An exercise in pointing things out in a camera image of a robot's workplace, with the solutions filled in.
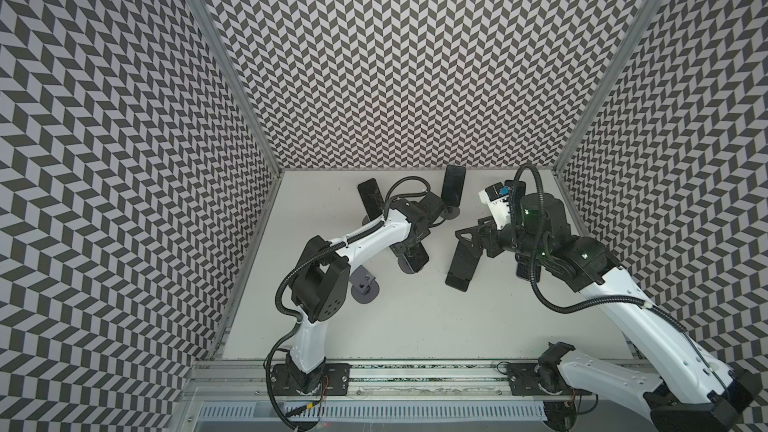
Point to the aluminium corner post right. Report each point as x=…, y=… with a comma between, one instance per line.
x=626, y=47

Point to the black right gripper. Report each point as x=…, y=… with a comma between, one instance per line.
x=486, y=237

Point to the round grey stand front left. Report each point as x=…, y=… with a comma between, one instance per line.
x=364, y=285

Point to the aluminium corner post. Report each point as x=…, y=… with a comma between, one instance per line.
x=215, y=43
x=626, y=47

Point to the round grey stand back right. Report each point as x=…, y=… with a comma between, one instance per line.
x=450, y=212

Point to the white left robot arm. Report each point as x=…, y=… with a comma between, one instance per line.
x=316, y=288

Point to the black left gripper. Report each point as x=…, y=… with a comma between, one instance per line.
x=399, y=248

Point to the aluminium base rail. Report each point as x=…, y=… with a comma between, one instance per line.
x=374, y=379

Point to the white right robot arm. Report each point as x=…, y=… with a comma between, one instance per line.
x=688, y=388

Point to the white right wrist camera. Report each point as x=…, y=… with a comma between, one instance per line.
x=503, y=201

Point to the aluminium corner post left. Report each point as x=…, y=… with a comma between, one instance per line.
x=215, y=43

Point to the white slotted cable duct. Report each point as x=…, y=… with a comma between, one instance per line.
x=382, y=412

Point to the green-edged phone on round stand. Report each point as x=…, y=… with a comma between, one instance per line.
x=453, y=185

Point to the round grey stand centre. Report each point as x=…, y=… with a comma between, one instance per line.
x=409, y=265

